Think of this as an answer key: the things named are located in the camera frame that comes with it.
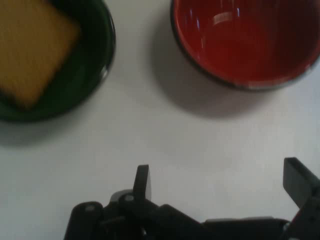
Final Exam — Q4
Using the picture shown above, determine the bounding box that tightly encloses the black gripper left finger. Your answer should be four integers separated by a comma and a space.
63, 164, 206, 240

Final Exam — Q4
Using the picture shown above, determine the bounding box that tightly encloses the toasted bread slice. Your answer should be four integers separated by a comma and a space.
0, 0, 82, 110

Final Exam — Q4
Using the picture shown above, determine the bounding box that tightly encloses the dark green bowl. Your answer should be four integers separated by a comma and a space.
0, 0, 117, 123

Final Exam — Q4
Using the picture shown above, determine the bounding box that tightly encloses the red bowl with black rim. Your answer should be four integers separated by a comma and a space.
169, 0, 320, 92

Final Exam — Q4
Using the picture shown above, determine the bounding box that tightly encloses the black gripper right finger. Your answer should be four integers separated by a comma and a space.
283, 157, 320, 240

